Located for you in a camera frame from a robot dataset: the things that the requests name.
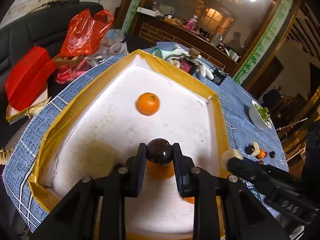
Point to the red gift box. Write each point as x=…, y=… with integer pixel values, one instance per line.
x=28, y=78

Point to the small black box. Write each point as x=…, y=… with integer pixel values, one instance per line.
x=219, y=76

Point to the blue plaid tablecloth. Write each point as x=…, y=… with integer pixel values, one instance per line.
x=234, y=101

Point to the person in background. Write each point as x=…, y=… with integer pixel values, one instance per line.
x=235, y=43

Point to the black sofa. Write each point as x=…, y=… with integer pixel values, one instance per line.
x=46, y=28

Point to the white corn piece small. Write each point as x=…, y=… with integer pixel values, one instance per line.
x=255, y=144

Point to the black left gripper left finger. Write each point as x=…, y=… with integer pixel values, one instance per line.
x=136, y=170

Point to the white corn piece large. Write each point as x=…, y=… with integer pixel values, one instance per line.
x=227, y=156

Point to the wooden sideboard counter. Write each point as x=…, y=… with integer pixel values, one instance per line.
x=156, y=30

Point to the white plush toy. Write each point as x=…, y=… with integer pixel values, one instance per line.
x=188, y=61

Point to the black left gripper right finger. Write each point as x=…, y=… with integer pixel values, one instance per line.
x=182, y=168

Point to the pink bottle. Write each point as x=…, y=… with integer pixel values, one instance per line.
x=190, y=25

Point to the dark plum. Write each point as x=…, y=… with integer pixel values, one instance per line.
x=272, y=154
x=159, y=151
x=250, y=149

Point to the yellow taped foam box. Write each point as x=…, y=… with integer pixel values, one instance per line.
x=79, y=174

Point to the green lettuce leaves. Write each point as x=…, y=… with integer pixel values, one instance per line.
x=263, y=112

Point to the orange mandarin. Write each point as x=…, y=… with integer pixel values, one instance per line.
x=190, y=200
x=148, y=104
x=160, y=172
x=260, y=155

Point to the white bowl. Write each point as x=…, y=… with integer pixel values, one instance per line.
x=256, y=119

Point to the red plastic bag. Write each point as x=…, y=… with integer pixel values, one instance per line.
x=85, y=31

